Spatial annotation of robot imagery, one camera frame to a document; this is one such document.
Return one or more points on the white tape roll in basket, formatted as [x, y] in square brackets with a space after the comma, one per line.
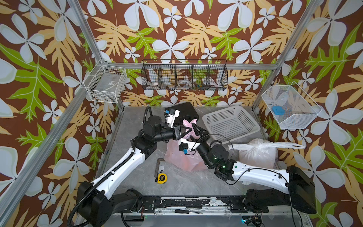
[184, 83]

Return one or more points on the blue object in basket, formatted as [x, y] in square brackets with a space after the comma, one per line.
[278, 110]

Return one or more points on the white wire basket left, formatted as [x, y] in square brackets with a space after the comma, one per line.
[105, 83]

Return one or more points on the white mesh basket right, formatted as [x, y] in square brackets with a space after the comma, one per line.
[300, 108]

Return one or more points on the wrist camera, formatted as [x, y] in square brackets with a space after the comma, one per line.
[187, 146]
[170, 116]

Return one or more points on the pink printed plastic bag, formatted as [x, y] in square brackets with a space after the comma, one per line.
[191, 162]

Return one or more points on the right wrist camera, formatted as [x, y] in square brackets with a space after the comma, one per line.
[187, 146]

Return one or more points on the black plastic tool case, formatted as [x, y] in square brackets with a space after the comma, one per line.
[187, 112]

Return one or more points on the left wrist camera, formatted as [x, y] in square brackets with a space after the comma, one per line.
[170, 116]

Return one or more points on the white plastic bag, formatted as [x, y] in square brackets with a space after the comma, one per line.
[261, 153]

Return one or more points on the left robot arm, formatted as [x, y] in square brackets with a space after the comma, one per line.
[96, 200]

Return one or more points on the black screwdriver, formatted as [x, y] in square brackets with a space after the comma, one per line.
[179, 211]

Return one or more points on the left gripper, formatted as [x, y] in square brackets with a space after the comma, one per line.
[178, 135]

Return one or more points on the yellow tape measure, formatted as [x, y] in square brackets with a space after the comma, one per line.
[161, 178]

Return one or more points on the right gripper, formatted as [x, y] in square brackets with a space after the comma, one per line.
[204, 134]

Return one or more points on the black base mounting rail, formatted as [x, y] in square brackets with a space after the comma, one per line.
[230, 203]

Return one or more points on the black wire basket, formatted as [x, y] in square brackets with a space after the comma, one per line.
[165, 74]

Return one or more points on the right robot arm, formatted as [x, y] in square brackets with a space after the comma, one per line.
[290, 187]

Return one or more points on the white plastic perforated basket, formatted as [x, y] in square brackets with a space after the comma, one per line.
[230, 124]

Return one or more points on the large metal hex key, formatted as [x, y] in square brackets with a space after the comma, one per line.
[159, 160]

